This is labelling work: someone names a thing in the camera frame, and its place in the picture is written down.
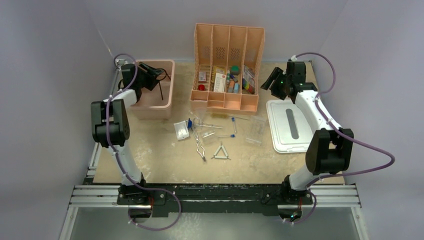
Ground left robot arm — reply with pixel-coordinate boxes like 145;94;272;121
90;62;165;205

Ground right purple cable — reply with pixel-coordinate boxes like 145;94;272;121
283;51;396;226

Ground pink file organizer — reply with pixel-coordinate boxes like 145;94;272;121
189;23;266;116

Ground white plastic lid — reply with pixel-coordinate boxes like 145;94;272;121
266;99;313;154

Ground small glass beaker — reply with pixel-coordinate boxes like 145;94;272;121
200;130;217;145

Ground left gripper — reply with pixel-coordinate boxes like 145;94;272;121
135;63;163;91

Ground marker pen pack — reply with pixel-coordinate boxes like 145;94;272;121
242;64;256;95

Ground lower blue-capped test tube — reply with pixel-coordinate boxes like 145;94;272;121
217;134;236;138

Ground blue-capped test tube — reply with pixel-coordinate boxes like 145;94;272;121
217;134;236;138
231;117;237;134

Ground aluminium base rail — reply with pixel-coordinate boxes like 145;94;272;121
59;183;369;240

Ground pink plastic bin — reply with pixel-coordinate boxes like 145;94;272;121
129;59;175;120

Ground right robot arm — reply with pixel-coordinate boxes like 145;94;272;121
261;61;354;204

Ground clay pipe triangle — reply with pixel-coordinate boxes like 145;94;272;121
211;143;231;160

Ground white paper box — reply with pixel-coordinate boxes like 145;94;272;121
213;72;226;93

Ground white plastic packet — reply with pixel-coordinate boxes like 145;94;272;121
173;120;190;141

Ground upper blue-capped test tube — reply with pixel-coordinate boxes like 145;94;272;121
231;117;237;134

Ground metal crucible tongs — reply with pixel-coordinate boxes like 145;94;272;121
191;118;207;162

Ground clear test tube rack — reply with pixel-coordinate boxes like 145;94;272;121
245;116;268;146

